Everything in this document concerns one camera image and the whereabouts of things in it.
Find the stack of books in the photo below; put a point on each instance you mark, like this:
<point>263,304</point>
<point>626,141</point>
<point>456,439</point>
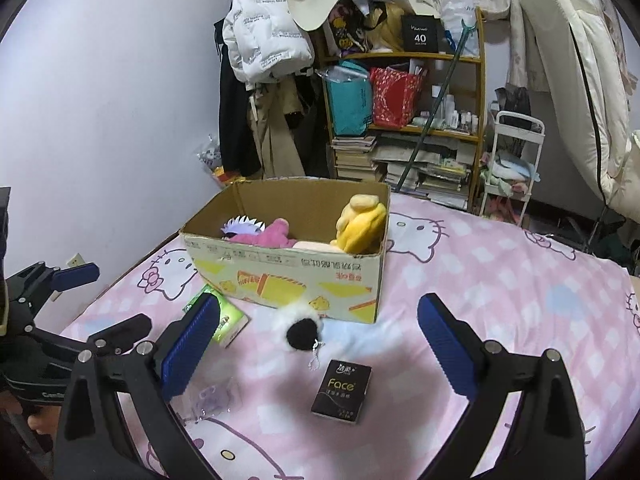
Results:
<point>353,158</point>

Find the wooden bookshelf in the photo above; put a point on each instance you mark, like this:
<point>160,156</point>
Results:
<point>447,168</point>

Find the cardboard box with yellow print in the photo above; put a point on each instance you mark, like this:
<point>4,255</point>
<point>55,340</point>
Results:
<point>340,286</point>

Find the black box with number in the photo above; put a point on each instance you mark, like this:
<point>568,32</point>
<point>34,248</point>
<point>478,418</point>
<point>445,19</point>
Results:
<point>419,33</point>

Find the purple haired doll plush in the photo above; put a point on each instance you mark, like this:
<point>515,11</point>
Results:
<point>241,225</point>

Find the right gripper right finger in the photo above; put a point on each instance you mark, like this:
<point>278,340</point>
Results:
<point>545,439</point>

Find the person left hand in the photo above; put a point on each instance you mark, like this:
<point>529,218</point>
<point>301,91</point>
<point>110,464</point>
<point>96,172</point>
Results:
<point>44,421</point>

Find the pink plush toy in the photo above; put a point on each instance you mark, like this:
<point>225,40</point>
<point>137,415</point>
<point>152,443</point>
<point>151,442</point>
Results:
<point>273,236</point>

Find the clear plastic pouch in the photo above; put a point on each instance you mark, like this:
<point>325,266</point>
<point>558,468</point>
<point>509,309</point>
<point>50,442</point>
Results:
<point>213,401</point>

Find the green tissue pack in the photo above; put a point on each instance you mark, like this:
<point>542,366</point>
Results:
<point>232,320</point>

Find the pink swirl roll plush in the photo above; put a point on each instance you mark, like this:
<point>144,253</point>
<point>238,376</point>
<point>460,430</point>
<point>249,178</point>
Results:
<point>307,246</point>

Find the white puffer jacket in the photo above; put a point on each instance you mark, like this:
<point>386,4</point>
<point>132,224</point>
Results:
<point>264,42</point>

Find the cream folded mattress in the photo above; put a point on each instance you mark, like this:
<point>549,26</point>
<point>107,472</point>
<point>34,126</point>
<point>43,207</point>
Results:
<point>582,60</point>

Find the wall socket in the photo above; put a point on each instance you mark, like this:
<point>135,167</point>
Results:
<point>76,260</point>

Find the black white fluffy plush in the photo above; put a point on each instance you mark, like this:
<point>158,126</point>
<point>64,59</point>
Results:
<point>297,328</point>

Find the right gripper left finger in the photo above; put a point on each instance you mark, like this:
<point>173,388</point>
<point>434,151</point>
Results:
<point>93,439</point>

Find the black face tissue pack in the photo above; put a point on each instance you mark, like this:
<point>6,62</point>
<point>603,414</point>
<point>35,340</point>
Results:
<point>342,392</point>

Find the teal bag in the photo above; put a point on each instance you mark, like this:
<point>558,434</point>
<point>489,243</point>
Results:
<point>350,97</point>

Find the yellow dog plush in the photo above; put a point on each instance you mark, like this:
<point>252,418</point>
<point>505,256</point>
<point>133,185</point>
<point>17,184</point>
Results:
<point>361,226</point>

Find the red gift bag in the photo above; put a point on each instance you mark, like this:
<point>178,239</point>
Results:
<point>395,94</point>

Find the pink hello kitty bedsheet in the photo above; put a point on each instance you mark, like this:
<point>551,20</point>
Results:
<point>496,278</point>

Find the green broom stick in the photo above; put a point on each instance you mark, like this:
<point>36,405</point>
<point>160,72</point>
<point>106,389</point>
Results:
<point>467,32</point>

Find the white rolling cart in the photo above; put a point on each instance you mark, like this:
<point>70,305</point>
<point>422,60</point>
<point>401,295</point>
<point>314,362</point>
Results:
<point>510,167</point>

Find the plastic snack bag on floor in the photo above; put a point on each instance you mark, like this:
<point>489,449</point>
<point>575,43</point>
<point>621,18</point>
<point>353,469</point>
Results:
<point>209,154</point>

